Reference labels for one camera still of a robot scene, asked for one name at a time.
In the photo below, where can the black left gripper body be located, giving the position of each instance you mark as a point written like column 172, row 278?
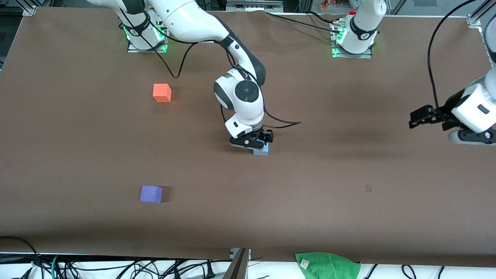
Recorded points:
column 448, row 108

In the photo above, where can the blue block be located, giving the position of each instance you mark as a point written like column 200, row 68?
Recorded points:
column 260, row 152

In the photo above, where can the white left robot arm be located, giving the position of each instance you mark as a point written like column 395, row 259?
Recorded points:
column 364, row 23

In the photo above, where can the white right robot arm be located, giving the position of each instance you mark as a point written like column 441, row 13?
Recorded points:
column 186, row 15

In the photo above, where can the orange block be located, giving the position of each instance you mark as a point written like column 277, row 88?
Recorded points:
column 161, row 93

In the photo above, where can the purple block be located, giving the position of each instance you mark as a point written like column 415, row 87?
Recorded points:
column 150, row 193

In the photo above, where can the brown table cover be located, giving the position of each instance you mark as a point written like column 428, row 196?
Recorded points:
column 271, row 193

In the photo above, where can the orange objects behind table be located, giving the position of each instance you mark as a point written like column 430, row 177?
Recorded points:
column 333, row 4

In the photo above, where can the green cloth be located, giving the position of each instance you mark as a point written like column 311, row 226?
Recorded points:
column 329, row 267

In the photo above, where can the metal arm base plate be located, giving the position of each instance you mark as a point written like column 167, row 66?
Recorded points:
column 133, row 49
column 364, row 56

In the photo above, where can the aluminium corner bracket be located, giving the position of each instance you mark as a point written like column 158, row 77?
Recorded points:
column 30, row 11
column 473, row 21

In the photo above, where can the grey metal post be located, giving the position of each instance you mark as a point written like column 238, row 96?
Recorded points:
column 238, row 267

